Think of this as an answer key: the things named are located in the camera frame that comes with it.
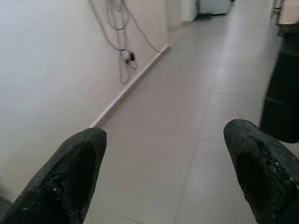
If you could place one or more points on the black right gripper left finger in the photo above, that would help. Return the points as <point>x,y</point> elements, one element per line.
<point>58,182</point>

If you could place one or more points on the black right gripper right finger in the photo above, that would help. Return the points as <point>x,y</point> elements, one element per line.
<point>268,177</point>

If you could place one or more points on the black tablecloth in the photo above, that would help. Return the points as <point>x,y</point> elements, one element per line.
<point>282,93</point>

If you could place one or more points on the dark floor mop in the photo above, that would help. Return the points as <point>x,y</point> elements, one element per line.
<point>203,16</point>

